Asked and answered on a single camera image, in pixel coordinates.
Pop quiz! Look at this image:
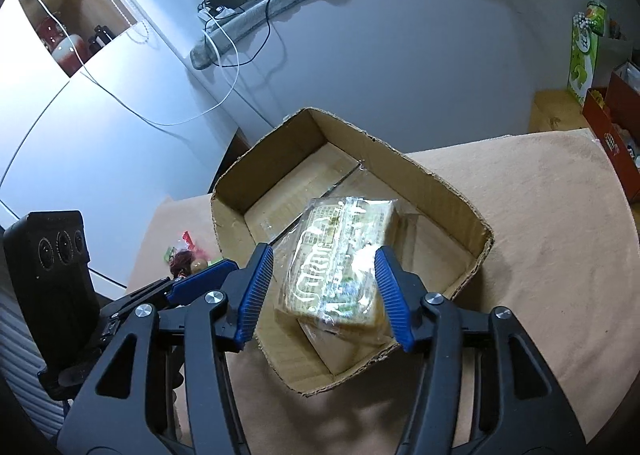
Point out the brown jelly cup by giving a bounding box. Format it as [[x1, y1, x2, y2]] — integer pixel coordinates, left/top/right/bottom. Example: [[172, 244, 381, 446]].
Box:
[[190, 258, 208, 274]]

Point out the red dates snack bag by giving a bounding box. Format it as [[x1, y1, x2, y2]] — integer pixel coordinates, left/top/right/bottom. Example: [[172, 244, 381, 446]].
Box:
[[164, 231, 216, 279]]

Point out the biscuit pack clear wrapper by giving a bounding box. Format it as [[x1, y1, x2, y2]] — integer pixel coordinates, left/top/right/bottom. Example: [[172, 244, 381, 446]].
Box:
[[277, 196, 400, 345]]

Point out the peach table cloth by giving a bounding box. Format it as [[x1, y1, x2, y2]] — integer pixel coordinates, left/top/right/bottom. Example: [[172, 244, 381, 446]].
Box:
[[124, 127, 640, 455]]

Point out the red white jar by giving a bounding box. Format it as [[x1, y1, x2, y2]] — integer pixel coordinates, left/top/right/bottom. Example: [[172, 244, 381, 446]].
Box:
[[36, 16, 89, 76]]

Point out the power strip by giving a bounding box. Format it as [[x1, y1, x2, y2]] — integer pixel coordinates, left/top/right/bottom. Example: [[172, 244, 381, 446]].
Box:
[[198, 6, 236, 22]]

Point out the red box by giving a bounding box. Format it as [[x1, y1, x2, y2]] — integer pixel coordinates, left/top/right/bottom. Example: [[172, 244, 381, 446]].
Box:
[[582, 62, 639, 203]]

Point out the white cable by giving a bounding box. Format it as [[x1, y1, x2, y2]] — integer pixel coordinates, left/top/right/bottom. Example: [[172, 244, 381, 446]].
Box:
[[0, 0, 241, 187]]

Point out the black cable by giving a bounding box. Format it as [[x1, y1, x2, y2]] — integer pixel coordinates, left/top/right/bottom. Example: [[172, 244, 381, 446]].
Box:
[[196, 0, 289, 69]]

